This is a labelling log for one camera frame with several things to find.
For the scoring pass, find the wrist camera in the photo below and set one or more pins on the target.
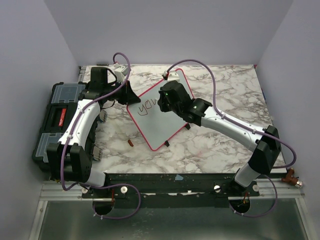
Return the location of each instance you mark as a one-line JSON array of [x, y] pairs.
[[121, 72], [171, 76]]

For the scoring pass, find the copper cable connector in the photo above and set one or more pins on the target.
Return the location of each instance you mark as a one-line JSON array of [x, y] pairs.
[[291, 179]]

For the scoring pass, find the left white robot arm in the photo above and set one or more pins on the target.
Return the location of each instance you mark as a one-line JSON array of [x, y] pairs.
[[71, 158]]

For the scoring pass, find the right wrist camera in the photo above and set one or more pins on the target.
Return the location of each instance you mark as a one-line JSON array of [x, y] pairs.
[[171, 76]]

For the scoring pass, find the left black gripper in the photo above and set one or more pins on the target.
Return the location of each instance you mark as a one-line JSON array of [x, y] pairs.
[[129, 96]]

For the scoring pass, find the black plastic toolbox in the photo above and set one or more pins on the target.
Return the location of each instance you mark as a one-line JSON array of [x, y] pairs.
[[59, 112]]

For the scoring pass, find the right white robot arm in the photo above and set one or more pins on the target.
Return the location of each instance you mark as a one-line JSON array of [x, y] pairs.
[[262, 142]]

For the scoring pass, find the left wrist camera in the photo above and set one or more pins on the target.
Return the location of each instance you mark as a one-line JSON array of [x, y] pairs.
[[121, 72]]

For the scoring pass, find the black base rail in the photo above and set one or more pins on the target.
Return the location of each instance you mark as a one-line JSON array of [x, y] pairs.
[[168, 190]]

